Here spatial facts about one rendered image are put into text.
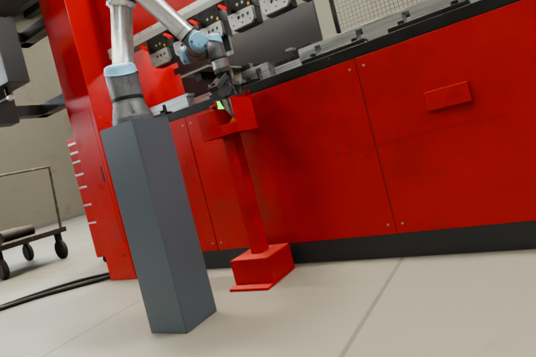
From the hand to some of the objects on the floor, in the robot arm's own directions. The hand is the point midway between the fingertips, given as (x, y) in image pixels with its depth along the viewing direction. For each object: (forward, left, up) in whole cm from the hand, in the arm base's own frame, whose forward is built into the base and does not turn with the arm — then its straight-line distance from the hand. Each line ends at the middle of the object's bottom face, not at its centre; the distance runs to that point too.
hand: (233, 114), depth 185 cm
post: (+102, -84, -74) cm, 152 cm away
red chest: (+76, +165, -74) cm, 196 cm away
